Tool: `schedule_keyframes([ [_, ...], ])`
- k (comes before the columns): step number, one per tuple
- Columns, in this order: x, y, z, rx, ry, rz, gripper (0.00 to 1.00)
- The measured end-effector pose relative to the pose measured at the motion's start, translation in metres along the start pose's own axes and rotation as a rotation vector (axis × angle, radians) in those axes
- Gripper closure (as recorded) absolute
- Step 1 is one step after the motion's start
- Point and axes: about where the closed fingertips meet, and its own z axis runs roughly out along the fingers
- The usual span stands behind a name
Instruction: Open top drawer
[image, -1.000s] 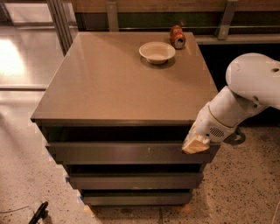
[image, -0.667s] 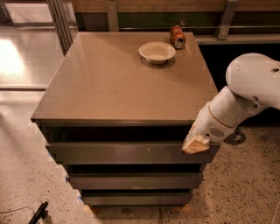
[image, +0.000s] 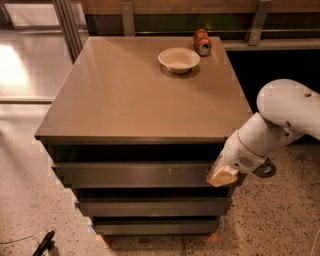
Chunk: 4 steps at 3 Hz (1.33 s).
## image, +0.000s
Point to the grey drawer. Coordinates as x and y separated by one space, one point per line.
160 208
133 174
157 227

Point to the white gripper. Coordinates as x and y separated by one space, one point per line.
238 157

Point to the grey drawer cabinet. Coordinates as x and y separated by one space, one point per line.
120 104

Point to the metal door frame post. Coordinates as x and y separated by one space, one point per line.
69 28

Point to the grey bottom drawer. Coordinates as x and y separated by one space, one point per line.
157 227

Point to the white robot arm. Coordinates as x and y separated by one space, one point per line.
287 110

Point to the black tool on floor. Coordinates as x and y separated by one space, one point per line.
46 244

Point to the metal bracket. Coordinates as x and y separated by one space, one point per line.
254 33
128 18

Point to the grey top drawer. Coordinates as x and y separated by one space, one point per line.
133 174

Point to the orange soda can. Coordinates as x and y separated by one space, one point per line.
202 42

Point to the left metal bracket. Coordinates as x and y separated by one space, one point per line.
128 18

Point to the white bowl on cabinet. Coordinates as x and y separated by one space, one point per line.
179 60

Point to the right metal bracket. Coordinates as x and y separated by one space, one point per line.
254 33

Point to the grey middle drawer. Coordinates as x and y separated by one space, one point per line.
160 208

